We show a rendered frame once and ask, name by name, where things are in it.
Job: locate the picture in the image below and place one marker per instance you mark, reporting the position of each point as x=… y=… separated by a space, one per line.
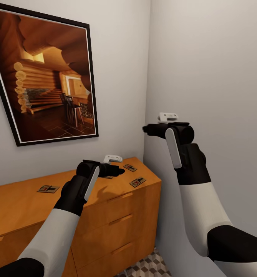
x=46 y=77

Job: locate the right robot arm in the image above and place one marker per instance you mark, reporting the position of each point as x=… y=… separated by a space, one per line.
x=208 y=228

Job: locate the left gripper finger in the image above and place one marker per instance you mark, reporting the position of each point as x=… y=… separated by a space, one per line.
x=121 y=171

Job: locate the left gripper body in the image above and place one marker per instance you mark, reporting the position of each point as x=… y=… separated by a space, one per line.
x=111 y=170

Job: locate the cabinet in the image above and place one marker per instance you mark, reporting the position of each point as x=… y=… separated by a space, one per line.
x=117 y=226

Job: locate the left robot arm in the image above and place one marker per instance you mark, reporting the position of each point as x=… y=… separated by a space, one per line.
x=46 y=254

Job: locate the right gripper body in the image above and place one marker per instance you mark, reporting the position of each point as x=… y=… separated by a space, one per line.
x=155 y=129

